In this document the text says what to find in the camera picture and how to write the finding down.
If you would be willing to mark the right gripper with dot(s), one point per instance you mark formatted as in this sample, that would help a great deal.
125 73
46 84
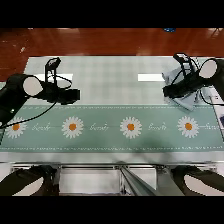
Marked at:
181 87

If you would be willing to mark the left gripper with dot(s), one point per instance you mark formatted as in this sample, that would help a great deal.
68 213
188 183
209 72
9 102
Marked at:
63 95

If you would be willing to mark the light blue garment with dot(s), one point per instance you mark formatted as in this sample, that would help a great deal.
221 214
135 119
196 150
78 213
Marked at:
190 101

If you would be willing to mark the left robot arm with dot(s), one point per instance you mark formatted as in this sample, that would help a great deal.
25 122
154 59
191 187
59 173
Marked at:
13 91

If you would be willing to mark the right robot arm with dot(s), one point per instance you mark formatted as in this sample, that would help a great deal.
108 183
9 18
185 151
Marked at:
213 71

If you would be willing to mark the blue round stand base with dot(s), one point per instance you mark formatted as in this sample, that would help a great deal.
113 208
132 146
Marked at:
169 30

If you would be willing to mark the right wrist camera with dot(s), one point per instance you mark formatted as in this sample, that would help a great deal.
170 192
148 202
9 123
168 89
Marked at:
182 59

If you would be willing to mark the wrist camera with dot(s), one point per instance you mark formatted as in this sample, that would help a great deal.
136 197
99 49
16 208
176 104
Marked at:
52 64
182 59

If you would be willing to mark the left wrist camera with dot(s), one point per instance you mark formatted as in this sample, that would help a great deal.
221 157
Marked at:
52 64

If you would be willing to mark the silver frame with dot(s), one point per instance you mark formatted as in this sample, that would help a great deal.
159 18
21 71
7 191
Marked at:
140 185

